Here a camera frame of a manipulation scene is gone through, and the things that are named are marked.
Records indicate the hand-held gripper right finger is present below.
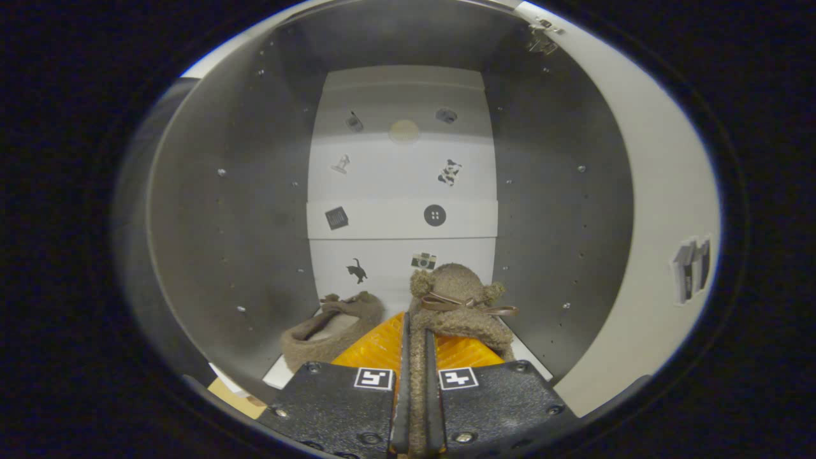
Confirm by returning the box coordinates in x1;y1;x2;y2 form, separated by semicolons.
424;331;578;459

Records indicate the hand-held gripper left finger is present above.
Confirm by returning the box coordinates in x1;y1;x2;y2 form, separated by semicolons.
258;311;411;459

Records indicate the brown fuzzy slipper shoe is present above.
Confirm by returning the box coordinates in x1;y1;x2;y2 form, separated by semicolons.
280;291;386;374
408;263;520;456

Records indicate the grey shoe cabinet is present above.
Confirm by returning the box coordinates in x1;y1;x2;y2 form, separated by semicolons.
145;0;637;391

